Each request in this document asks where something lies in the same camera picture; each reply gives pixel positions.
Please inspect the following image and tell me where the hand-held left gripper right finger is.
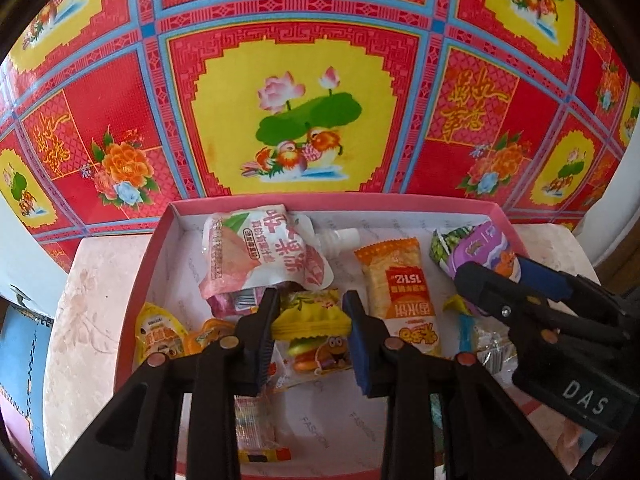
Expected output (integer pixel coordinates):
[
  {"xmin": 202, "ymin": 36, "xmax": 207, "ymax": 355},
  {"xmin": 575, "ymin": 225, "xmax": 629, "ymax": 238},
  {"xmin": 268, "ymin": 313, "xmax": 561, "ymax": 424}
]
[{"xmin": 341, "ymin": 290, "xmax": 583, "ymax": 480}]

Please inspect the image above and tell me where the yellow orange snack packet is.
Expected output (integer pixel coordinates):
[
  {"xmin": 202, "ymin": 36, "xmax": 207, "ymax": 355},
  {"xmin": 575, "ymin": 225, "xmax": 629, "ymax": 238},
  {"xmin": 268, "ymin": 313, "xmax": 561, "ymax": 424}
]
[{"xmin": 134, "ymin": 302, "xmax": 191, "ymax": 361}]

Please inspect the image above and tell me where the purple cartoon candy tin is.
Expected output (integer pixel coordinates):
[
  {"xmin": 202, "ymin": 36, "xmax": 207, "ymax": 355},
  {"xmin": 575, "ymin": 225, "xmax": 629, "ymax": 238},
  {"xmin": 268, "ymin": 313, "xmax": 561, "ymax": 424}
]
[{"xmin": 446, "ymin": 222, "xmax": 521, "ymax": 291}]

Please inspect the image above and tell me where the pink jelly pouch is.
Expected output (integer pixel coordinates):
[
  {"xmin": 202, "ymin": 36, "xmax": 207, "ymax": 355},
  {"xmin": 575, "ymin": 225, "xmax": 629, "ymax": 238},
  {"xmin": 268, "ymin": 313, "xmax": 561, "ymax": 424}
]
[{"xmin": 199, "ymin": 203, "xmax": 361, "ymax": 320}]

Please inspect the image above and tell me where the red floral printed sheet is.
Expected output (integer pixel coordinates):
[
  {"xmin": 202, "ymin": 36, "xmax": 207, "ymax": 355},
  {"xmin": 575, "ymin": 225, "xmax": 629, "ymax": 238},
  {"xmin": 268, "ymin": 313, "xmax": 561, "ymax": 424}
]
[{"xmin": 0, "ymin": 0, "xmax": 640, "ymax": 281}]

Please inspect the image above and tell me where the clear blue-edged pastry packet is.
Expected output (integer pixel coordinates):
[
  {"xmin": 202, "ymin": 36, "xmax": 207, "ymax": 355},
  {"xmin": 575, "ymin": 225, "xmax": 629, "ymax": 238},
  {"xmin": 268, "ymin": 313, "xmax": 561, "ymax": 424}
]
[{"xmin": 457, "ymin": 312, "xmax": 518, "ymax": 376}]

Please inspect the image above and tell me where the small orange candy wrapper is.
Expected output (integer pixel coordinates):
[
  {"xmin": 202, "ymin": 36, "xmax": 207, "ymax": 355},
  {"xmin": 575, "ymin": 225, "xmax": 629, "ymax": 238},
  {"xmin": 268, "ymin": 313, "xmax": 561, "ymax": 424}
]
[{"xmin": 185, "ymin": 319, "xmax": 236, "ymax": 356}]

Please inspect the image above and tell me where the green pea snack packet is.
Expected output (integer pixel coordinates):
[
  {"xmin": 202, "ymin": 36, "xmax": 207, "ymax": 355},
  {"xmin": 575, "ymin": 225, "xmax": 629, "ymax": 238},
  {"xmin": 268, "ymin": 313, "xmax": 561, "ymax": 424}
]
[{"xmin": 430, "ymin": 226, "xmax": 476, "ymax": 277}]

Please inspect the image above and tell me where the small yellow candy wrapper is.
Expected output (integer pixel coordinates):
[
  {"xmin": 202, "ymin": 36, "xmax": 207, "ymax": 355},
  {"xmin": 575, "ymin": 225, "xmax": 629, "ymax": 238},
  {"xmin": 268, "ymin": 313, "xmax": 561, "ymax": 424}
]
[{"xmin": 442, "ymin": 294, "xmax": 473, "ymax": 318}]

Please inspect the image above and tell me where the blue patterned panel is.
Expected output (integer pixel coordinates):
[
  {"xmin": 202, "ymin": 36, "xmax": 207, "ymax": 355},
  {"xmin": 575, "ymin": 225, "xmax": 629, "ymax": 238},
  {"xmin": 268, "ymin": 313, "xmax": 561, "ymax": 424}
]
[{"xmin": 0, "ymin": 305, "xmax": 53, "ymax": 466}]

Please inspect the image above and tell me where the pink cardboard box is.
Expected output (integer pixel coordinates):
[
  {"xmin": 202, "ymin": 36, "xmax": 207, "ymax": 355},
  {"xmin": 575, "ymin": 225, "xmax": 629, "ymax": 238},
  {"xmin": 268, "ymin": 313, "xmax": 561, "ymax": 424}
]
[{"xmin": 114, "ymin": 199, "xmax": 531, "ymax": 480}]

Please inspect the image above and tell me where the striped candy packet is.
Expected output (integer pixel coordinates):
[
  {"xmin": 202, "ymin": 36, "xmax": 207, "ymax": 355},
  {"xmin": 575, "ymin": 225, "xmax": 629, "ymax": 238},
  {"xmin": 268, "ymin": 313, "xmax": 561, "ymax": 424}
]
[{"xmin": 234, "ymin": 395, "xmax": 292, "ymax": 463}]

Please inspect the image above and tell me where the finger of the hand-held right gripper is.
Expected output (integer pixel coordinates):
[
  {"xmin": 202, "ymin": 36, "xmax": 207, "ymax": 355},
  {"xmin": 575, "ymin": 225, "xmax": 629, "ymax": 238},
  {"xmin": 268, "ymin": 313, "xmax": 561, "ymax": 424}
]
[
  {"xmin": 454, "ymin": 260, "xmax": 557, "ymax": 332},
  {"xmin": 515, "ymin": 255, "xmax": 632, "ymax": 332}
]

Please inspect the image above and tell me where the yellow gummy candy packet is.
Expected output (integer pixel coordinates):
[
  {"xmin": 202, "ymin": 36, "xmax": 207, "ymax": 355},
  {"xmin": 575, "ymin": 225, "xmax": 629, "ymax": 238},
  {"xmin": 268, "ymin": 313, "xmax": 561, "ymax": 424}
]
[{"xmin": 270, "ymin": 290, "xmax": 357, "ymax": 378}]

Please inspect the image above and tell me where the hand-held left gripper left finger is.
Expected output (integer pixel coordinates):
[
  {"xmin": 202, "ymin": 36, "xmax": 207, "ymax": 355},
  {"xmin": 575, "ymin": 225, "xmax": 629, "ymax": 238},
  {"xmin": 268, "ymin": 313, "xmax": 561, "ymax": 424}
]
[{"xmin": 50, "ymin": 287, "xmax": 281, "ymax": 480}]

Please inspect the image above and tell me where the yellow rice cracker packet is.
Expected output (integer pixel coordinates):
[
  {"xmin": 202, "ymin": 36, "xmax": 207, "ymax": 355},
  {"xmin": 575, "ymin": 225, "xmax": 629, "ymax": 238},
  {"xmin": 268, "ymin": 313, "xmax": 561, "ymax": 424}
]
[{"xmin": 354, "ymin": 236, "xmax": 443, "ymax": 358}]

